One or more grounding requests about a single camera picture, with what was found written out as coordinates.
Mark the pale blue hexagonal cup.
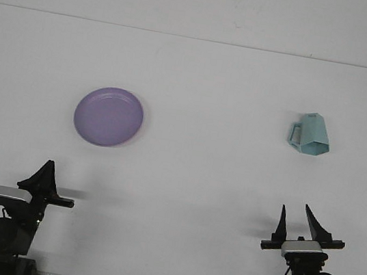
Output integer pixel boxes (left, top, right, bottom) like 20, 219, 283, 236
285, 109, 336, 159

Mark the pale purple round plate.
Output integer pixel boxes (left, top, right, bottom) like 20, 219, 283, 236
70, 81, 149, 153

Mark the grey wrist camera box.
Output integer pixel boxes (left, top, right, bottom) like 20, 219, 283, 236
279, 237, 325, 264
0, 185, 34, 209

